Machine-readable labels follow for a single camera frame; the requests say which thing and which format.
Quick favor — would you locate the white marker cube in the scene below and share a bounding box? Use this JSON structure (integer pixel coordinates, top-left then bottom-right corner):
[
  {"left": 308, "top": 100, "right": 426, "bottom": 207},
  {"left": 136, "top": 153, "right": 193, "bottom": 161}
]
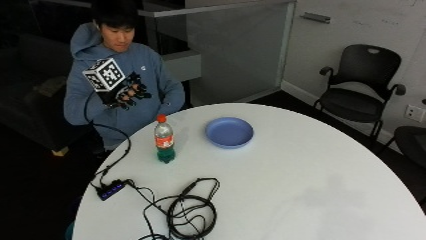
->
[{"left": 81, "top": 57, "right": 127, "bottom": 93}]

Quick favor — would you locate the the person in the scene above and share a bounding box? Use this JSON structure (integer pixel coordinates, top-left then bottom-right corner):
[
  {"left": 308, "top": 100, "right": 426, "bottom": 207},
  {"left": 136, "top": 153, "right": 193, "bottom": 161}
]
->
[{"left": 63, "top": 0, "right": 186, "bottom": 152}]

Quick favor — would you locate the plastic bottle with red label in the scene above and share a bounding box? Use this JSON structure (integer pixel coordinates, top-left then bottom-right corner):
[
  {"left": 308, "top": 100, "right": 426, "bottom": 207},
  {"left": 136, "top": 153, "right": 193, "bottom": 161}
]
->
[{"left": 153, "top": 113, "right": 177, "bottom": 165}]

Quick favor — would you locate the dark sofa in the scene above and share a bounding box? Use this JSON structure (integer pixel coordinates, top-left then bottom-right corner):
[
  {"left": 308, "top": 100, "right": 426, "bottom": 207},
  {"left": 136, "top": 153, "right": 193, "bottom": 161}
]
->
[{"left": 0, "top": 33, "right": 97, "bottom": 157}]

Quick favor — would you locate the blue plate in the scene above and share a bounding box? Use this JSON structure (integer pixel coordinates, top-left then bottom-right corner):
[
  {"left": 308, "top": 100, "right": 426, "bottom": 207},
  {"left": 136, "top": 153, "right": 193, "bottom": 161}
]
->
[{"left": 204, "top": 116, "right": 256, "bottom": 149}]

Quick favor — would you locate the glass partition panel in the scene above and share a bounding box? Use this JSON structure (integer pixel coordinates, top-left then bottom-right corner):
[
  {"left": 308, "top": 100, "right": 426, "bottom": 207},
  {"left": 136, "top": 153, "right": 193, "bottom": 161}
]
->
[{"left": 137, "top": 0, "right": 298, "bottom": 107}]

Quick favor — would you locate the black usb hub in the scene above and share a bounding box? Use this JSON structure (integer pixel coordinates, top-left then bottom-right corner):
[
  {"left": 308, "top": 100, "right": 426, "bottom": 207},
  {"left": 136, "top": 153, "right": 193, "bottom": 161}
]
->
[{"left": 96, "top": 179, "right": 128, "bottom": 202}]

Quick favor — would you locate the black office chair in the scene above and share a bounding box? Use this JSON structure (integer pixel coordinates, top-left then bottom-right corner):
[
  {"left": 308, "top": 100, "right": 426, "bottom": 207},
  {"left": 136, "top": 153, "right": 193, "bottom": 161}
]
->
[
  {"left": 384, "top": 125, "right": 426, "bottom": 169},
  {"left": 313, "top": 43, "right": 407, "bottom": 145}
]

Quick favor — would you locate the black glove cable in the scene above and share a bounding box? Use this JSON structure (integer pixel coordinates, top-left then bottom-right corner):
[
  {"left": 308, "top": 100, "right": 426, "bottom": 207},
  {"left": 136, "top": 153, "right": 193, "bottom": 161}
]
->
[{"left": 83, "top": 90, "right": 133, "bottom": 189}]

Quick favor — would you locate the coiled black cable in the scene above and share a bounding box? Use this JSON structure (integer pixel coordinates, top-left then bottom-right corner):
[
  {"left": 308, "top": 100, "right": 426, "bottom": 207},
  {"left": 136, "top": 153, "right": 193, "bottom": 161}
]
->
[{"left": 125, "top": 177, "right": 222, "bottom": 240}]

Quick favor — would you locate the metal door handle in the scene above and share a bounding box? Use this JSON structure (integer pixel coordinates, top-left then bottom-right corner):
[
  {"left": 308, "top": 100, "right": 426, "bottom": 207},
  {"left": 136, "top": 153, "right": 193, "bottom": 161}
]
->
[{"left": 300, "top": 11, "right": 333, "bottom": 25}]

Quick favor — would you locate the white wall outlet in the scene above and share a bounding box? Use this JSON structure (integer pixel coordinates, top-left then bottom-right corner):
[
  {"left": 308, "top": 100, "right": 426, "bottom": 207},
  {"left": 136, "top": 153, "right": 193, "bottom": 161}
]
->
[{"left": 403, "top": 104, "right": 426, "bottom": 123}]

